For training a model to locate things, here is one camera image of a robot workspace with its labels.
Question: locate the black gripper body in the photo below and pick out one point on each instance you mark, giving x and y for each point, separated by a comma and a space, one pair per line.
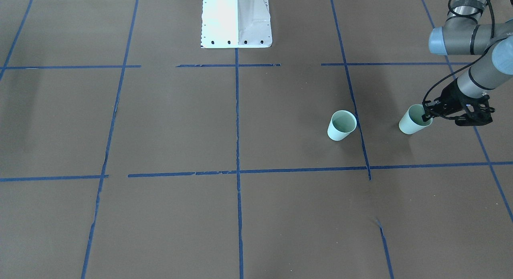
451, 97

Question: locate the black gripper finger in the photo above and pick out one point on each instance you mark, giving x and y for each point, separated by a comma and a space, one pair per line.
475, 115
433, 109

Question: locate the light green cup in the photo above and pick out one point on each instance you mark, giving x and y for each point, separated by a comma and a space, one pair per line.
341, 124
412, 121

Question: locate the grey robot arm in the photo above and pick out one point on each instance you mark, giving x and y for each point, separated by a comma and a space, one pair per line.
470, 29

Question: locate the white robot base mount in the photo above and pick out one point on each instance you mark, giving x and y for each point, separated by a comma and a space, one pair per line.
236, 24

